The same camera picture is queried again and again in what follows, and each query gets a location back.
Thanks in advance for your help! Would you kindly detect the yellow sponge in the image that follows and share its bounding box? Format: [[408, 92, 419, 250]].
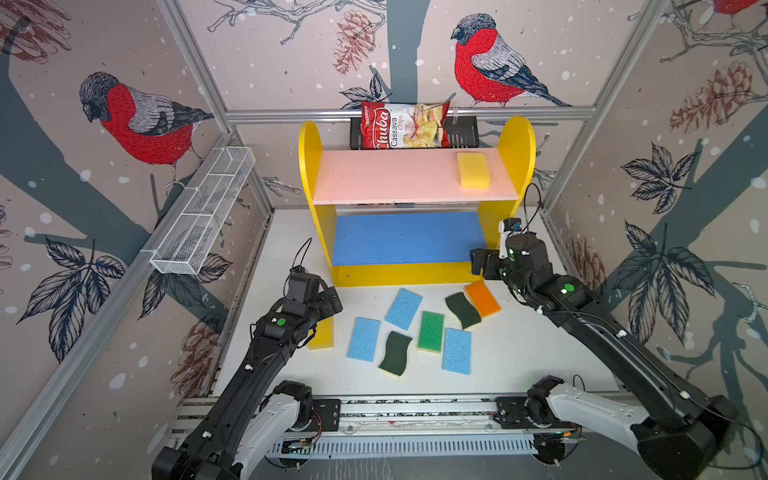
[[457, 152, 491, 190], [309, 317, 334, 350]]

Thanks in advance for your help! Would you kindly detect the blue sponge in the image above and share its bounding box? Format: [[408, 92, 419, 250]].
[[442, 328, 472, 375], [385, 288, 423, 331], [347, 317, 381, 363]]

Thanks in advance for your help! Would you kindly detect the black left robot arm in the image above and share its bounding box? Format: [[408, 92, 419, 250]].
[[151, 266, 343, 479]]

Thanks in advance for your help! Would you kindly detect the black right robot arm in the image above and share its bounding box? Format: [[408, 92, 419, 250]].
[[470, 233, 738, 479]]

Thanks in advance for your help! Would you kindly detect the yellow shelf with coloured boards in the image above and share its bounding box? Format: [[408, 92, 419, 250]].
[[298, 117, 536, 287]]

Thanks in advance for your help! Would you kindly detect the orange sponge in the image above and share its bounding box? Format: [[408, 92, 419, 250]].
[[464, 281, 502, 319]]

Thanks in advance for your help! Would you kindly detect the dark green wavy sponge right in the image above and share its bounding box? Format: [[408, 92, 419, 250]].
[[445, 292, 482, 330]]

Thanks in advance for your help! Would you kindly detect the dark green wavy sponge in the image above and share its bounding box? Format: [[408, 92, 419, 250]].
[[445, 292, 482, 330], [378, 331, 412, 377]]

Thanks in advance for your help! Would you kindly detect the dark green wavy sponge left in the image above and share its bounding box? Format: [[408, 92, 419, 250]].
[[378, 331, 412, 377]]

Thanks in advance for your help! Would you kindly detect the red cassava chips bag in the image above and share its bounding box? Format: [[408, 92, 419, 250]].
[[361, 102, 450, 150]]

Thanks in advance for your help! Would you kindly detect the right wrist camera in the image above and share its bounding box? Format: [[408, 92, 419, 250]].
[[499, 218, 522, 242]]

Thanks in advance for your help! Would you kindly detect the black wire basket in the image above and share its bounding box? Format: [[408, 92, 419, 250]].
[[349, 116, 480, 150]]

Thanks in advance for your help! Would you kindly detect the white wire mesh tray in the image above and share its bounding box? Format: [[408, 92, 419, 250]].
[[150, 146, 255, 275]]

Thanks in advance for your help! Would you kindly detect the aluminium rail base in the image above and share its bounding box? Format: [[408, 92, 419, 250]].
[[167, 392, 661, 463]]

